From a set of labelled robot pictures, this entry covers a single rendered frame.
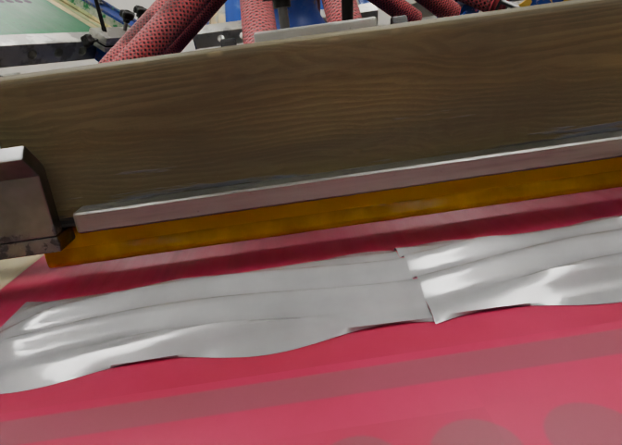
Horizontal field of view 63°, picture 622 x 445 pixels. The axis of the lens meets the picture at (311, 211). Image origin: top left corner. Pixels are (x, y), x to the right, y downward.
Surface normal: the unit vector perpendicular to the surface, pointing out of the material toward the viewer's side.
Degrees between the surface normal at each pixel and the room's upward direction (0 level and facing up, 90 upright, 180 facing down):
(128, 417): 0
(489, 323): 0
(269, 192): 90
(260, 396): 0
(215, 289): 28
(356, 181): 90
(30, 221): 90
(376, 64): 90
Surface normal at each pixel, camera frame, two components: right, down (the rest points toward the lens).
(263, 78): 0.07, 0.29
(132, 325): -0.04, -0.67
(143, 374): -0.13, -0.94
